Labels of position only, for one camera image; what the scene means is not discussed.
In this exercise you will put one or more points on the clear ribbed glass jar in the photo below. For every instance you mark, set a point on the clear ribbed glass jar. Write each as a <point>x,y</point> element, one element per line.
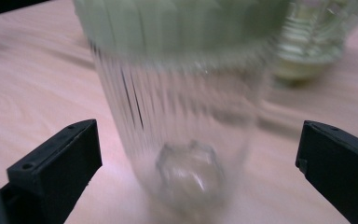
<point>310,37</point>

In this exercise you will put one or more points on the clear ribbed glass cup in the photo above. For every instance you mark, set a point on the clear ribbed glass cup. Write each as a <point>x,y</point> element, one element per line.
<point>180,93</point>

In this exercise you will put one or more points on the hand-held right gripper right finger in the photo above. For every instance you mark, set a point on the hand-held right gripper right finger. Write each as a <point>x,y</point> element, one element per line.
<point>341,168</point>

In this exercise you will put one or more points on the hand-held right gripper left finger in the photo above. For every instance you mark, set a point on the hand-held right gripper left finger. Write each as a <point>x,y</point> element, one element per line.
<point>56,169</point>

